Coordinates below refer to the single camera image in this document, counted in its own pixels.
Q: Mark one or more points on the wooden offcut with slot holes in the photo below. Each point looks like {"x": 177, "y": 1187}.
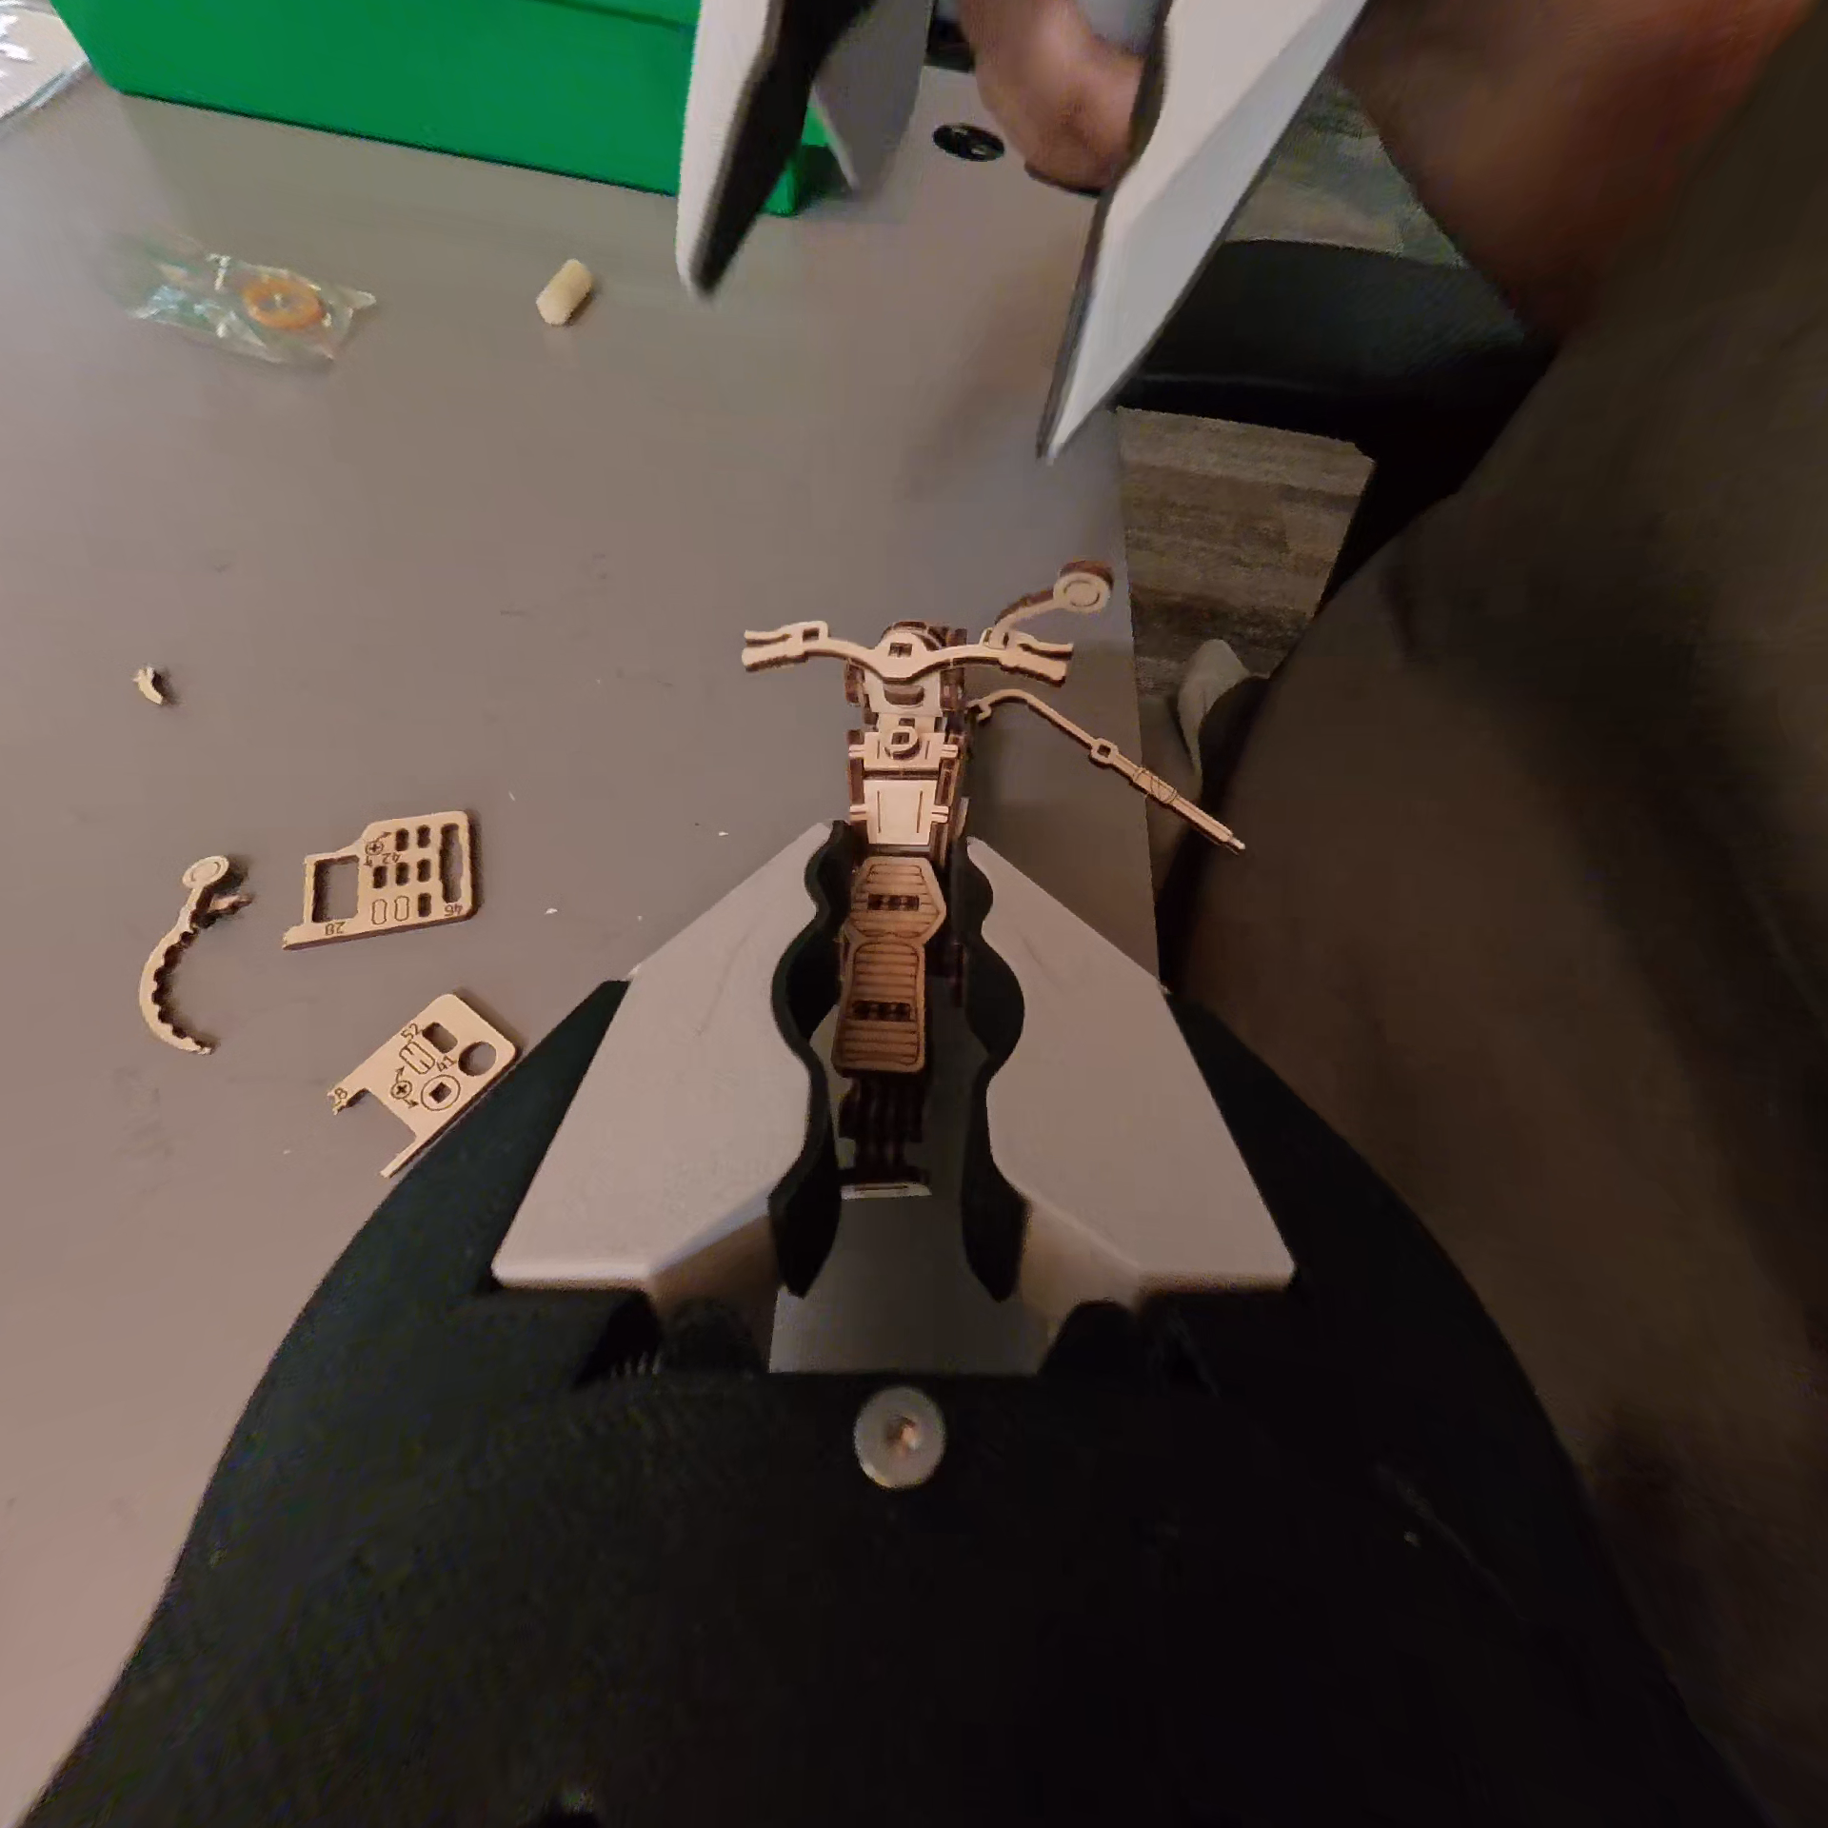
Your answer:
{"x": 332, "y": 914}

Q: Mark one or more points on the clear plastic wrap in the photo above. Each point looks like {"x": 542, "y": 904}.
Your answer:
{"x": 36, "y": 57}

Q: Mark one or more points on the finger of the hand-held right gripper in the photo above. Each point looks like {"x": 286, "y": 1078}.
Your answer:
{"x": 730, "y": 128}
{"x": 1214, "y": 158}

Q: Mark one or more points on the small cream cylinder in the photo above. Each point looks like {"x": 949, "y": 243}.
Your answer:
{"x": 565, "y": 291}

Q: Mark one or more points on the person's right forearm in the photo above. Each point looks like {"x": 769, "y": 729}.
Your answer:
{"x": 1571, "y": 128}

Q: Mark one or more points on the wooden offcut with round hole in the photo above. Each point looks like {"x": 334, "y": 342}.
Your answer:
{"x": 389, "y": 1065}

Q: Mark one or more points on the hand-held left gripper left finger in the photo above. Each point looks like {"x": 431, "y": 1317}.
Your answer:
{"x": 658, "y": 1129}

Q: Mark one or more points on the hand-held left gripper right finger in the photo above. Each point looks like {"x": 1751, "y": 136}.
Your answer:
{"x": 1129, "y": 1142}

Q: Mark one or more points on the person's pale shoe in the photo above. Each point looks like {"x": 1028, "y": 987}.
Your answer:
{"x": 1212, "y": 685}

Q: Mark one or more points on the person's leg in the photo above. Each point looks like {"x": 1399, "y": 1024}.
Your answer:
{"x": 1544, "y": 1001}

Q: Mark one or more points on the tiny wooden scrap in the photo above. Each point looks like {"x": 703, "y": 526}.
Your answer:
{"x": 154, "y": 687}

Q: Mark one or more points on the grey desk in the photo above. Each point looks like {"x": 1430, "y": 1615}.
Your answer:
{"x": 573, "y": 501}

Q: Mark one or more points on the clear bag of small parts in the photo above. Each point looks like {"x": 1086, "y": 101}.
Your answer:
{"x": 257, "y": 303}

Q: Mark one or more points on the green box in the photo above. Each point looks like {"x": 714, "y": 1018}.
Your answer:
{"x": 429, "y": 72}

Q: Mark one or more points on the curved toothed wooden piece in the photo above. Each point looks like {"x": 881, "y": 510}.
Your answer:
{"x": 154, "y": 985}

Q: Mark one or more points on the person's right hand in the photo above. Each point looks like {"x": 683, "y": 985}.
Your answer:
{"x": 1057, "y": 99}

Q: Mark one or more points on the black office chair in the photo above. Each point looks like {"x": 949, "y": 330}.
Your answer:
{"x": 1315, "y": 344}

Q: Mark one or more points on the wooden motorcycle model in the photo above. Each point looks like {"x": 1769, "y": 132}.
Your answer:
{"x": 889, "y": 985}

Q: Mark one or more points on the black desk grommet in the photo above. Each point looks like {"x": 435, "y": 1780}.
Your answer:
{"x": 968, "y": 142}

